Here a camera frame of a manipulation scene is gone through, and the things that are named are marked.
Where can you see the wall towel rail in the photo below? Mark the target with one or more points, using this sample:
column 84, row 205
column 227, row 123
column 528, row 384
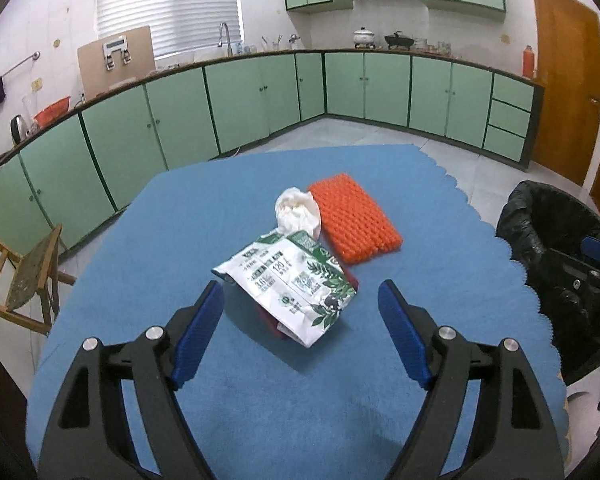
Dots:
column 33, row 57

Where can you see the brown cardboard board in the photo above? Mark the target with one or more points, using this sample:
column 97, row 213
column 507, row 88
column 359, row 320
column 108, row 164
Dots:
column 109, row 63

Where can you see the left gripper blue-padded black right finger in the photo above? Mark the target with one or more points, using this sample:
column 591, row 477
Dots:
column 513, row 435

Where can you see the white green snack packet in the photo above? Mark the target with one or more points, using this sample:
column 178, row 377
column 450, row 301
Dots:
column 294, row 279

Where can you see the white window blinds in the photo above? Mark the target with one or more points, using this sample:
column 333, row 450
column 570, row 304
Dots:
column 175, row 25

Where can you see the steel electric kettle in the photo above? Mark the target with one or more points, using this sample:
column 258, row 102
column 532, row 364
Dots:
column 19, row 129

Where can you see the chrome sink faucet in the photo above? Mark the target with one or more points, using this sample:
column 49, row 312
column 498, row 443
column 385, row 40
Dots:
column 224, row 39

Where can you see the white tissue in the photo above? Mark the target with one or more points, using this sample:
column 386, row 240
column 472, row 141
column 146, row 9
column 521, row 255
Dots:
column 296, row 211

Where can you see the green lower kitchen cabinets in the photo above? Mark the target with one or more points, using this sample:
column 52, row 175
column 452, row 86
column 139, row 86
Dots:
column 89, row 164

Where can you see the red thermos flask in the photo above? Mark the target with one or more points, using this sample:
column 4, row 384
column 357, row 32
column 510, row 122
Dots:
column 528, row 62

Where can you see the black-lined trash bin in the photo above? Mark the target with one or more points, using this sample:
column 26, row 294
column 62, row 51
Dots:
column 537, row 218

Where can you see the wooden chair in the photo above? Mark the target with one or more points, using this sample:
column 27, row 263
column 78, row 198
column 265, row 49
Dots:
column 36, row 274

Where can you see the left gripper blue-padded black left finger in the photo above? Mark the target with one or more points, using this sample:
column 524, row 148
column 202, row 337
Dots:
column 88, row 434

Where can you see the black wok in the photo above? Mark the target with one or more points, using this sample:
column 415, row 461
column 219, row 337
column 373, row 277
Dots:
column 398, row 41

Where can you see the red plastic basin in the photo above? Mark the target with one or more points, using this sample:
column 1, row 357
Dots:
column 52, row 112

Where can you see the orange foam net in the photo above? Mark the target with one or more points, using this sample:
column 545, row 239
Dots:
column 353, row 222

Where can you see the white cooking pot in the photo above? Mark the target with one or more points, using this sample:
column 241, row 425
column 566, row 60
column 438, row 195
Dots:
column 364, row 39

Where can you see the blue foam table mat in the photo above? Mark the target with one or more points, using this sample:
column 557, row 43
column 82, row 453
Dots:
column 261, row 407

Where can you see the brown wooden door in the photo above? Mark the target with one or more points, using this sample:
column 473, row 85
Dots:
column 569, row 71

